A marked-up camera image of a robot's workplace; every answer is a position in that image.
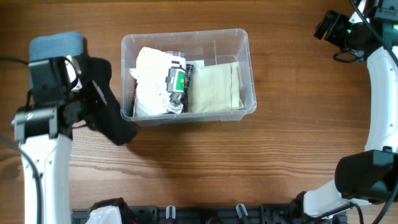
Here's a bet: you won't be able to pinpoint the black garment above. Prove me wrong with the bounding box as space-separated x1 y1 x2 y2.
75 54 137 146

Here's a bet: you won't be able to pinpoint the blue jeans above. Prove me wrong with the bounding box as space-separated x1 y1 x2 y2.
28 31 84 91

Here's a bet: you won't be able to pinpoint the white printed t-shirt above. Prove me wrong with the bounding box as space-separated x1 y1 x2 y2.
129 46 187 118

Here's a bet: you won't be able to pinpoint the plaid flannel shirt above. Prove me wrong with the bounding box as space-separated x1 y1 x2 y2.
129 49 195 118

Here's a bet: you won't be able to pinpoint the cream cloth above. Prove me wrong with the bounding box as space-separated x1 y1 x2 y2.
188 62 243 113

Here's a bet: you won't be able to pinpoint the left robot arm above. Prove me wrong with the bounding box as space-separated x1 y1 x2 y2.
12 54 136 223

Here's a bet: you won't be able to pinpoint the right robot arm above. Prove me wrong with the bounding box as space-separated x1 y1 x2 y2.
288 1 397 223

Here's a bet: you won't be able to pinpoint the clear plastic storage bin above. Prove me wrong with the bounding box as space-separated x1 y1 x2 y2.
121 29 257 126

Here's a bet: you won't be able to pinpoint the black left camera cable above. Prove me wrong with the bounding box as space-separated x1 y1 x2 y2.
0 56 43 224

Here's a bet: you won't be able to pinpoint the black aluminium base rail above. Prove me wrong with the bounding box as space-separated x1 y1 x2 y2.
70 203 348 224

